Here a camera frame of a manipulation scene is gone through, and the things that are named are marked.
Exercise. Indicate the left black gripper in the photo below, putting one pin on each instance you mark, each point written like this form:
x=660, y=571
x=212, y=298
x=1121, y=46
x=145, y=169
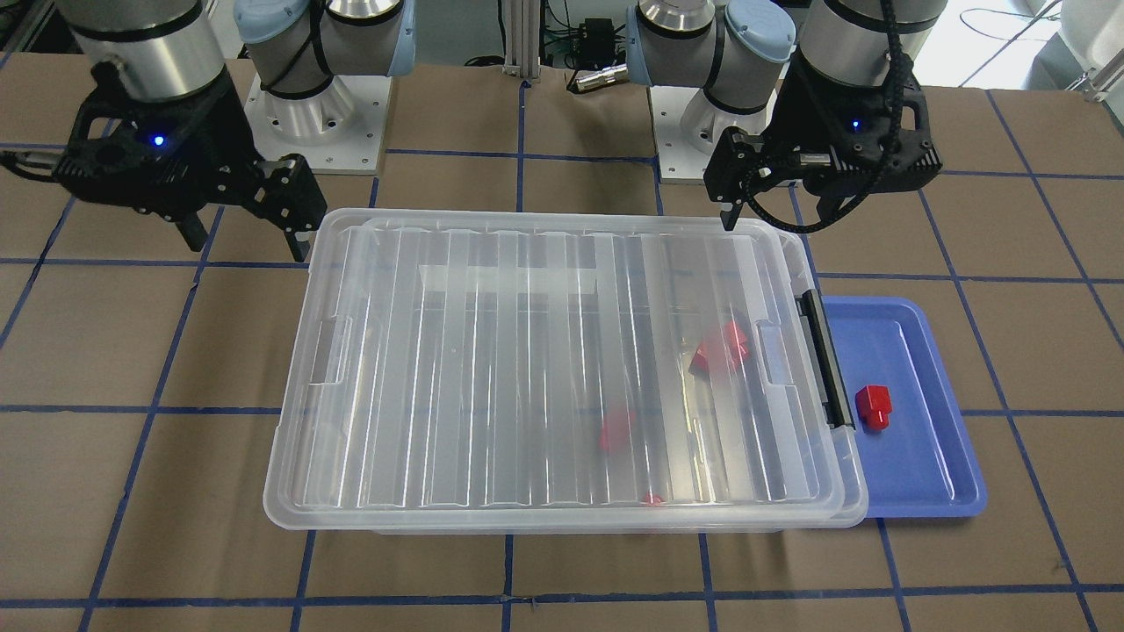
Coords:
x=801, y=121

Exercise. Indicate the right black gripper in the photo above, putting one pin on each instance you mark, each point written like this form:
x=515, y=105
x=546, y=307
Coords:
x=213, y=125

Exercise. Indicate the red block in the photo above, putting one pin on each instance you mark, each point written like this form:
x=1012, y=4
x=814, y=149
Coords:
x=731, y=343
x=874, y=406
x=707, y=358
x=616, y=429
x=651, y=499

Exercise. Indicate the clear plastic box lid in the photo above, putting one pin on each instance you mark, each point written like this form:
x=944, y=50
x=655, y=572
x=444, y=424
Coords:
x=562, y=369

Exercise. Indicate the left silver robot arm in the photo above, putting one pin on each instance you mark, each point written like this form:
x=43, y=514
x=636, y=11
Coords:
x=740, y=51

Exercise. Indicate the clear plastic storage box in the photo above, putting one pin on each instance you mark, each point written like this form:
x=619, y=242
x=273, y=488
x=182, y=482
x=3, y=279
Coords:
x=580, y=386

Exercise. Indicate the blue plastic tray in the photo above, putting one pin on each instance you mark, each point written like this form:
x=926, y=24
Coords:
x=923, y=466

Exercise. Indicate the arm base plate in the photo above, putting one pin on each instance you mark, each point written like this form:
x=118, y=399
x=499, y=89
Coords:
x=340, y=131
x=686, y=127

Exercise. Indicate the black box latch handle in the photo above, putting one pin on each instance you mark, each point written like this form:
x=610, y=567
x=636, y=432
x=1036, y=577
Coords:
x=817, y=332

